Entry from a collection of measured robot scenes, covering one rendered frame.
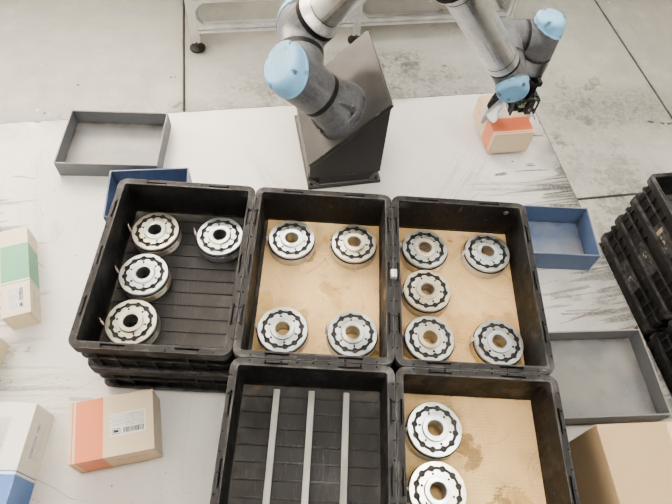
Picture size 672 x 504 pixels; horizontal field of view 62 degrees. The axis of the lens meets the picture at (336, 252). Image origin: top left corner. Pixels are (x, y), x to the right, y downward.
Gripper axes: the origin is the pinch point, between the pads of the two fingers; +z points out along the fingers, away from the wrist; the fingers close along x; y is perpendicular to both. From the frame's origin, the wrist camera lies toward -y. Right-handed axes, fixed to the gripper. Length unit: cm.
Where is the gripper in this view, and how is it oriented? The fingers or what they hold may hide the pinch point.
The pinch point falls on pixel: (503, 119)
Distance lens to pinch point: 173.8
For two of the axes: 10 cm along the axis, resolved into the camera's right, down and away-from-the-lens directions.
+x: 9.9, -0.9, 1.2
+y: 1.5, 8.4, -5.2
